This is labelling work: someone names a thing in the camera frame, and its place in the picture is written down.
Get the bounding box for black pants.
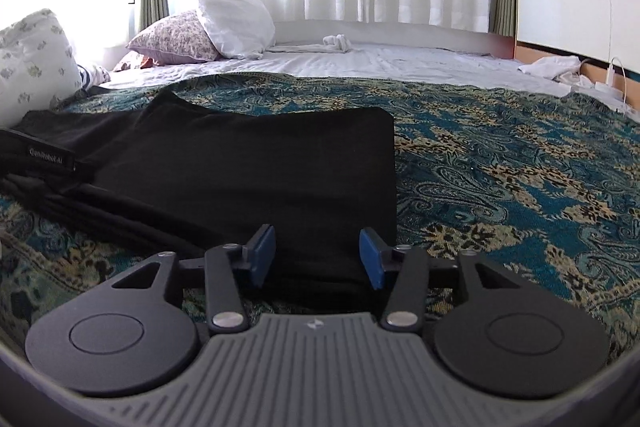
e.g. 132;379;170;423
11;93;396;312

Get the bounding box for white charger with cable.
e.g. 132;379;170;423
579;56;640;109

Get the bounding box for purple floral pillow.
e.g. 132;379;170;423
127;11;219;66

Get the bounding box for crumpled white cloth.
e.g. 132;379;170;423
518;55;582;80

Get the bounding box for teal paisley bed cover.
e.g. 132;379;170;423
1;72;639;361

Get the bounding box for white bed sheet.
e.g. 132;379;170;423
103;43;570;98

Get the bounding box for white pillow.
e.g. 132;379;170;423
198;0;276;58

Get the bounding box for striped blue white cloth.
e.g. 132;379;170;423
77;64;111;91

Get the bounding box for small white rolled towel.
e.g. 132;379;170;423
322;34;352;53

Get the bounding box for pale green floral pillow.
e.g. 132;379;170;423
0;10;82;127

